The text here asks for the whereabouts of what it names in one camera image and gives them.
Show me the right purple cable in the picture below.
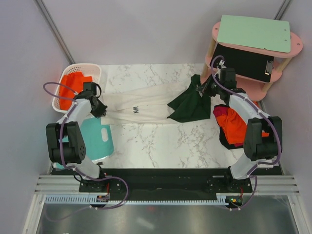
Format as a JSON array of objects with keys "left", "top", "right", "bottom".
[{"left": 211, "top": 55, "right": 283, "bottom": 211}]

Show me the purple cable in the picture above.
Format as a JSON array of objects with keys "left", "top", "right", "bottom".
[
  {"left": 43, "top": 81, "right": 129, "bottom": 222},
  {"left": 211, "top": 55, "right": 283, "bottom": 211}
]

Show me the white plastic laundry basket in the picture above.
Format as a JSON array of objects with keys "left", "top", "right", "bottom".
[{"left": 52, "top": 63, "right": 102, "bottom": 113}]

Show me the magenta t shirt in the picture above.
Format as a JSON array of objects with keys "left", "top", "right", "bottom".
[{"left": 213, "top": 105, "right": 229, "bottom": 121}]

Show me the orange t shirt in basket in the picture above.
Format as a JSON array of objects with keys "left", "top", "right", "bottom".
[{"left": 59, "top": 72, "right": 93, "bottom": 110}]

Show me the black clipboard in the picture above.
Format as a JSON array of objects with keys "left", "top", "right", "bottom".
[{"left": 212, "top": 44, "right": 273, "bottom": 82}]

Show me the aluminium frame rail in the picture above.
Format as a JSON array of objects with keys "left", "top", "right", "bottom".
[{"left": 35, "top": 175, "right": 299, "bottom": 195}]

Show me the pink two-tier shelf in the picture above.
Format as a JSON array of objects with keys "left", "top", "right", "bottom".
[{"left": 200, "top": 22, "right": 303, "bottom": 101}]

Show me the dark green t shirt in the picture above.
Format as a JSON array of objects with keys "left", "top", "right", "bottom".
[{"left": 167, "top": 74, "right": 211, "bottom": 123}]

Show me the mint green board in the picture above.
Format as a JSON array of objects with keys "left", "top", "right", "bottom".
[{"left": 217, "top": 15, "right": 291, "bottom": 53}]

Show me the orange t shirt pile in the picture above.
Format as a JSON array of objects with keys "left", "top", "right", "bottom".
[{"left": 216, "top": 101, "right": 264, "bottom": 145}]

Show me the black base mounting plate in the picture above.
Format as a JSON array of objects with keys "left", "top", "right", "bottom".
[{"left": 50, "top": 167, "right": 285, "bottom": 202}]

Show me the teal cutting board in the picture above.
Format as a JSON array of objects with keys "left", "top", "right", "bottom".
[{"left": 55, "top": 117, "right": 115, "bottom": 169}]

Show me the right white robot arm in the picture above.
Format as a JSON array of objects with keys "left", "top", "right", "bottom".
[{"left": 196, "top": 67, "right": 282, "bottom": 192}]

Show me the white slotted cable duct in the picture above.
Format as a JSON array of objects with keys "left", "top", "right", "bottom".
[{"left": 44, "top": 195, "right": 229, "bottom": 205}]

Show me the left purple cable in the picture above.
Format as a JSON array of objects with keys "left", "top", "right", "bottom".
[{"left": 43, "top": 81, "right": 129, "bottom": 222}]

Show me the black t shirt right pile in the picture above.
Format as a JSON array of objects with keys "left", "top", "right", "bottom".
[{"left": 219, "top": 127, "right": 243, "bottom": 150}]

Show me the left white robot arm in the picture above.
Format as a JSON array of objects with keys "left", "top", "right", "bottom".
[{"left": 46, "top": 82, "right": 107, "bottom": 192}]

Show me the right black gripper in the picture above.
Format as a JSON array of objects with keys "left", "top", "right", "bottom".
[{"left": 196, "top": 74, "right": 224, "bottom": 97}]

